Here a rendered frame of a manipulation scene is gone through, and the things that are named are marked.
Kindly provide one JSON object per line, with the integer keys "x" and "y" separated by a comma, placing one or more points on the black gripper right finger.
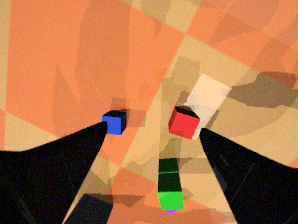
{"x": 257, "y": 189}

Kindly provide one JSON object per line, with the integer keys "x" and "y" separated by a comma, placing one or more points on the red block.
{"x": 183, "y": 122}

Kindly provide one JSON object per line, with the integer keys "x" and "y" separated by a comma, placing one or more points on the purple block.
{"x": 169, "y": 211}

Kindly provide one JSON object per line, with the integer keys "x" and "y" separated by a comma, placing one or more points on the green block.
{"x": 168, "y": 165}
{"x": 170, "y": 191}

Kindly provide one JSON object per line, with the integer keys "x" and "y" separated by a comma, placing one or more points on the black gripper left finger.
{"x": 44, "y": 181}

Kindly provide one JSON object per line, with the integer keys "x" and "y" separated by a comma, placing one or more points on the blue cube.
{"x": 116, "y": 122}

